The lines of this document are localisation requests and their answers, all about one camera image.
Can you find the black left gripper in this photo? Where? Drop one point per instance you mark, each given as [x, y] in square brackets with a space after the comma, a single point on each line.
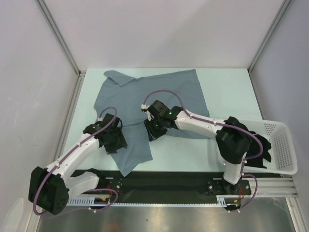
[120, 142]

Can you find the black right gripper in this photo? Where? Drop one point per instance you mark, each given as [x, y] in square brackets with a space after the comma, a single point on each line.
[151, 130]

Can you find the light blue t shirt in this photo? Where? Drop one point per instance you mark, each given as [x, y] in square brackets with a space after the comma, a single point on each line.
[126, 94]

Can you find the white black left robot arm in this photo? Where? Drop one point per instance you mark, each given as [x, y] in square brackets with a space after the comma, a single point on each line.
[53, 186]

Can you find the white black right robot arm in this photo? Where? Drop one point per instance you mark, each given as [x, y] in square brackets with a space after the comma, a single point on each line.
[233, 142]

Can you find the white perforated plastic basket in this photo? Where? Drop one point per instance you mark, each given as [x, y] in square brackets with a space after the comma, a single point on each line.
[282, 152]

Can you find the white slotted cable duct left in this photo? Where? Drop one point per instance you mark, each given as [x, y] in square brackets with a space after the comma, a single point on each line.
[89, 201]

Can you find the white slotted cable duct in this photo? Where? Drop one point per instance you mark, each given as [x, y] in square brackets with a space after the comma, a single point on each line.
[229, 200]
[89, 201]

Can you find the left aluminium frame post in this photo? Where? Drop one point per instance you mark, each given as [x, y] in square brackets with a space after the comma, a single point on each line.
[45, 11]

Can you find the aluminium frame post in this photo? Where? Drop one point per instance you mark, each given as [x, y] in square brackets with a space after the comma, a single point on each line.
[45, 11]
[269, 34]

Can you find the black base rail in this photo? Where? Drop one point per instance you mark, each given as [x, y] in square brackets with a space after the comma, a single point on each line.
[154, 187]

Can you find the white slotted cable duct right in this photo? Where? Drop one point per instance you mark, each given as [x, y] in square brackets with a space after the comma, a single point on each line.
[229, 200]

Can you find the aluminium front rail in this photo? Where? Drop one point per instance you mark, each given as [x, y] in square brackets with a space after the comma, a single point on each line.
[276, 188]

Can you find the right aluminium frame post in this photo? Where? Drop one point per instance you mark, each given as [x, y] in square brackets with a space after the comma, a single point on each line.
[269, 34]

